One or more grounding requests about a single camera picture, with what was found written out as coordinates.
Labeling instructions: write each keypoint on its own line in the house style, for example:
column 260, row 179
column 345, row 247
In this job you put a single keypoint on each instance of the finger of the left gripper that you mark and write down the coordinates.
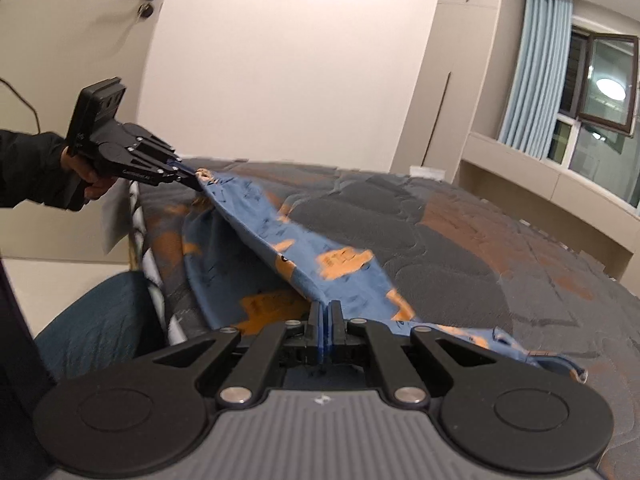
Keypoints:
column 179, row 166
column 188, row 178

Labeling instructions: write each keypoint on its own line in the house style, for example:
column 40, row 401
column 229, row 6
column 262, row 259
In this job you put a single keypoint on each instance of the window with dark frame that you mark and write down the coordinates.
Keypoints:
column 596, row 134

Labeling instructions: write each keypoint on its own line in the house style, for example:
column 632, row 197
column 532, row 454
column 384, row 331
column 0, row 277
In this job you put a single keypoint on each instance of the grey orange quilted mattress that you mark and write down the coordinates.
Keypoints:
column 458, row 261

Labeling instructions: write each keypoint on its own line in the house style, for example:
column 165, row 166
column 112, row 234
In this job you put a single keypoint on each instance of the dark teal cushion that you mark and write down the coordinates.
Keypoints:
column 115, row 322

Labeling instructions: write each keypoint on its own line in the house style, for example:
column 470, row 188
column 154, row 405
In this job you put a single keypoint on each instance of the white door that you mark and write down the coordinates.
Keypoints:
column 50, row 50

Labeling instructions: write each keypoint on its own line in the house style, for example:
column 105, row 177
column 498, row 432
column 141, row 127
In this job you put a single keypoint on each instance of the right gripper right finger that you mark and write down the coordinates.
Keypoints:
column 336, row 336

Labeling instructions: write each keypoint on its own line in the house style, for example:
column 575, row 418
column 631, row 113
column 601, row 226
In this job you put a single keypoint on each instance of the beige wardrobe cabinet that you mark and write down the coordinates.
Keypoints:
column 463, row 84

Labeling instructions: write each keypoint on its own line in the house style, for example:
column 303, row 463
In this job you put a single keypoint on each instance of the blue orange patterned pants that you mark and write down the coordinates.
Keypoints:
column 248, row 265

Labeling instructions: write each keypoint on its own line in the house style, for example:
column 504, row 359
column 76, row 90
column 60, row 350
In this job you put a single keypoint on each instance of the person's left hand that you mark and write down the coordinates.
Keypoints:
column 95, row 185

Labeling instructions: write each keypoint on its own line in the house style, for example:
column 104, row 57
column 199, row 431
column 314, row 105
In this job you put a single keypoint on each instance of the left blue curtain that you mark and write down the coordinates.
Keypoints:
column 537, row 86

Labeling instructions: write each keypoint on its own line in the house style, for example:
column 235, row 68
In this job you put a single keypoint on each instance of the black sleeved left forearm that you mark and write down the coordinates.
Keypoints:
column 31, row 169

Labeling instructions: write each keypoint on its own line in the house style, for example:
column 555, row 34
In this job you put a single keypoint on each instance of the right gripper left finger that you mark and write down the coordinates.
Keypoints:
column 316, row 333

